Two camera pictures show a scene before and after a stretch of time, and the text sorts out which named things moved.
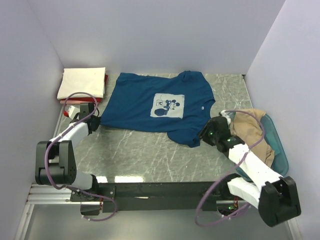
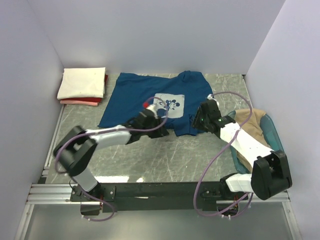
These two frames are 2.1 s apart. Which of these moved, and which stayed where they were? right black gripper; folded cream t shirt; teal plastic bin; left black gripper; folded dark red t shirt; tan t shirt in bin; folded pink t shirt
Moved: right black gripper; left black gripper
Stayed: folded cream t shirt; teal plastic bin; folded pink t shirt; folded dark red t shirt; tan t shirt in bin
